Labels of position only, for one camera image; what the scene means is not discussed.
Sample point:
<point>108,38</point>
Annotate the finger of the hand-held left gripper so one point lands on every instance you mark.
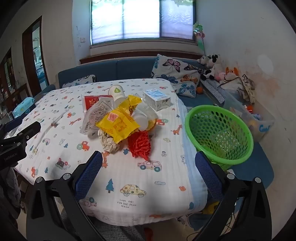
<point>30,129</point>

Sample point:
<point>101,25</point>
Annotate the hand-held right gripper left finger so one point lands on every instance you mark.
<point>90,173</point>

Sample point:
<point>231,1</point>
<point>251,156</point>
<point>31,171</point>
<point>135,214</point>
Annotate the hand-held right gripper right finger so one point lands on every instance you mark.
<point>208,173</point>

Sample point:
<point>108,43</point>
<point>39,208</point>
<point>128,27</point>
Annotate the green plastic basket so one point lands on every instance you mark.
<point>198,141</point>

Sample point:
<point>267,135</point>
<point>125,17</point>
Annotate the paper ball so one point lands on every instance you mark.
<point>107,141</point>

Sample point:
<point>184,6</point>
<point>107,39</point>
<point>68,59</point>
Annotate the white printed plastic wrapper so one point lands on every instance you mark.
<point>92,118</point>

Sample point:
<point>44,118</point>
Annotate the yellow snack packet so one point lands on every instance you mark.
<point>118,122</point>

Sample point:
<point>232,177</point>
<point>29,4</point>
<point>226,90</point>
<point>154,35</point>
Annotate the red printed packet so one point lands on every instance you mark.
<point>89,102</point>

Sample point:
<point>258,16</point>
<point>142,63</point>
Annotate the white lidded plastic tub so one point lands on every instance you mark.
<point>140,120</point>

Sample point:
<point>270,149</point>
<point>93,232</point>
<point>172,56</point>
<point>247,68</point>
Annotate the yellow crimped wrapper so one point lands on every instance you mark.
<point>131,100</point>

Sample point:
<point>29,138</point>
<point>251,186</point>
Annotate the white paper cup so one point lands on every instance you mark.
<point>116,92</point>

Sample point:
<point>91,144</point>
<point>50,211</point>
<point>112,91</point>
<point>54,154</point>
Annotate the clear plastic bowl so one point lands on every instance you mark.
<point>148,110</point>

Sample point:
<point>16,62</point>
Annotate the blue white milk carton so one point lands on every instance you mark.
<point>157,99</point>

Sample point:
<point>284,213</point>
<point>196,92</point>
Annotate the person's left hand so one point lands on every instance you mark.
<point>10,183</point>

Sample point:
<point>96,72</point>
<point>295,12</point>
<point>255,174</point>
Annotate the light blue printed pouch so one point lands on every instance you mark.
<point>24,107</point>

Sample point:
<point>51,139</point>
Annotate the yellow power strip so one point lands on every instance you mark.
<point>210,208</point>

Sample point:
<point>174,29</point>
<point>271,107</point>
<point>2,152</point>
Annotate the printed cartoon blanket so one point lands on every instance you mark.
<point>138,185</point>

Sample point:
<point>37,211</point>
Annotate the person's plaid trouser leg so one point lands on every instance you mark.
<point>120,234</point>

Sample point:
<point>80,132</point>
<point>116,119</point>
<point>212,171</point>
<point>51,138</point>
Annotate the clear plastic storage box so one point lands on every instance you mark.
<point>262,129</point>

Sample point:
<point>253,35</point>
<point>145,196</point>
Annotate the small car print pillow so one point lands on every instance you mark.
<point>81,80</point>

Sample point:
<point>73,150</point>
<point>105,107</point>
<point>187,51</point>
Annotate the teal pink toy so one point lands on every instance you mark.
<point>257,117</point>

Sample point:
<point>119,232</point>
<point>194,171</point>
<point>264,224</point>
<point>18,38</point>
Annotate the orange red toy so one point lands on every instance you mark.
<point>249,109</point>

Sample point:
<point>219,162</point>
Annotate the black white patterned cloth strip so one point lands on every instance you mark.
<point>214,91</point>

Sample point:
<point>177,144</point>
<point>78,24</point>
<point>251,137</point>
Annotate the red plastic stool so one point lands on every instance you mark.
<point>148,234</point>

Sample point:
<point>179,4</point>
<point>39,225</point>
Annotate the orange toy ball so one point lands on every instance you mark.
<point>200,90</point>

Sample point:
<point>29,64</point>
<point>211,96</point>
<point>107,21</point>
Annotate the beige printed cloth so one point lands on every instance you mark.
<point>240,89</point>

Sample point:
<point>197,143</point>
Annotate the pink plush toy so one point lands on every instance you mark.
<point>220,76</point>

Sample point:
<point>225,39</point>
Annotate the orange fox plush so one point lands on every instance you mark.
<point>232,72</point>

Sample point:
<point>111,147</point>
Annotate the butterfly print pillow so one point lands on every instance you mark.
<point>175,74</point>

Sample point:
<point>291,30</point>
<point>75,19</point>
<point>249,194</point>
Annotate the black white cow plush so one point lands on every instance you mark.
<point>212,68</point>

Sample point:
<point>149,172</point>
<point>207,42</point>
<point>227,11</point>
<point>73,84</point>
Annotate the grey plush toy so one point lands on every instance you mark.
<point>203,60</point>

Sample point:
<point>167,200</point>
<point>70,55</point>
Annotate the colourful pinwheel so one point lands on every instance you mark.
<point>198,32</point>

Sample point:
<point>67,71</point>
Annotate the window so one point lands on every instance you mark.
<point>138,20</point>

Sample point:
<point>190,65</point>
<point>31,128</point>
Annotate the brown wooden door frame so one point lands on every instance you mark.
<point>29,58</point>

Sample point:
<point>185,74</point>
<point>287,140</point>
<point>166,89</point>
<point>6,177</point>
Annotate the white wall switch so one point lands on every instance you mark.
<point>82,39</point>

